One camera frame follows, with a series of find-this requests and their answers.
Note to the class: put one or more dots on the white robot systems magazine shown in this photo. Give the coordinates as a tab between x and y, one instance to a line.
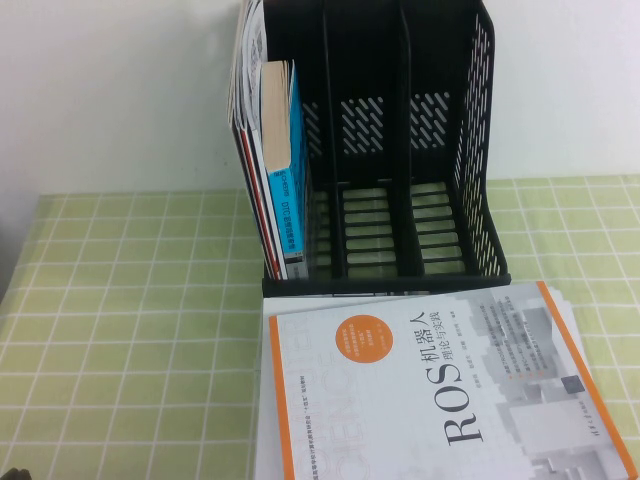
255	90

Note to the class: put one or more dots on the blue paperback book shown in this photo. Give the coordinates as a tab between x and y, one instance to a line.
287	215

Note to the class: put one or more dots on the thick white book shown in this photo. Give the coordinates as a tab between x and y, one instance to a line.
300	306

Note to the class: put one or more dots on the black mesh book holder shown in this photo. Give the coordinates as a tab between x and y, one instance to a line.
375	287

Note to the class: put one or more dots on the red thin book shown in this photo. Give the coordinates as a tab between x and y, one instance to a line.
253	197

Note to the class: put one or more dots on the white orange ROS book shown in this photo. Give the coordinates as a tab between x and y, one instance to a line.
450	375

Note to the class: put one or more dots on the green checkered tablecloth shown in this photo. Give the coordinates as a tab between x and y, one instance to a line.
125	325

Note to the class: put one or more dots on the white magazine with fanned pages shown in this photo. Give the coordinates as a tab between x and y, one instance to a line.
567	320

